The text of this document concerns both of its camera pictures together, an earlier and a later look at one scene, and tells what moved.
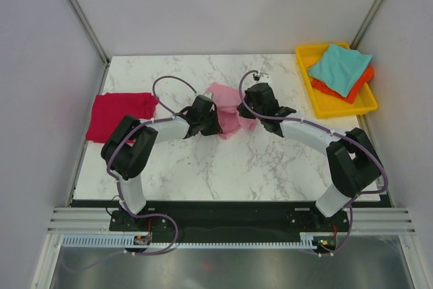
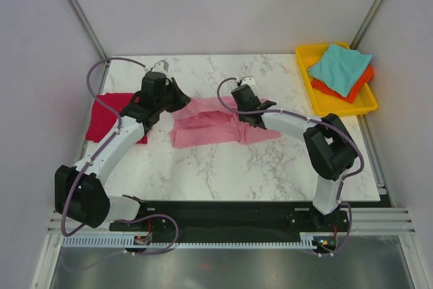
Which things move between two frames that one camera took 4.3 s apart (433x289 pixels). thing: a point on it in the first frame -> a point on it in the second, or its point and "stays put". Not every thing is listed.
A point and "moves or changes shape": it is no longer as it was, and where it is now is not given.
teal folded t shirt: x=342 y=69 stays put
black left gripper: x=216 y=128 -> x=181 y=99
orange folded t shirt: x=366 y=77 stays put
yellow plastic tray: x=327 y=104 stays put
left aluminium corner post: x=79 y=11 stays put
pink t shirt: x=226 y=99 moves or changes shape
